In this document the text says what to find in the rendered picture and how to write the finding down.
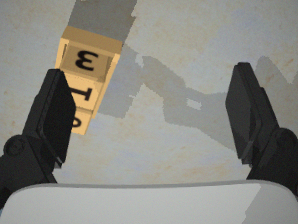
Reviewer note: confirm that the tan wooden tray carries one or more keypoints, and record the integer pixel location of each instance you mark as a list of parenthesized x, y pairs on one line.
[(92, 42)]

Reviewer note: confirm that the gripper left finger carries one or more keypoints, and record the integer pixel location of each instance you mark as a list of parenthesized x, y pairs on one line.
[(44, 141)]

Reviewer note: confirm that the tan wooden number cube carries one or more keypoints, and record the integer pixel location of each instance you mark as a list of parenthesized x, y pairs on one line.
[(82, 120), (85, 72)]

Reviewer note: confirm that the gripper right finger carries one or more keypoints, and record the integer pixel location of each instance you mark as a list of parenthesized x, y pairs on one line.
[(257, 135)]

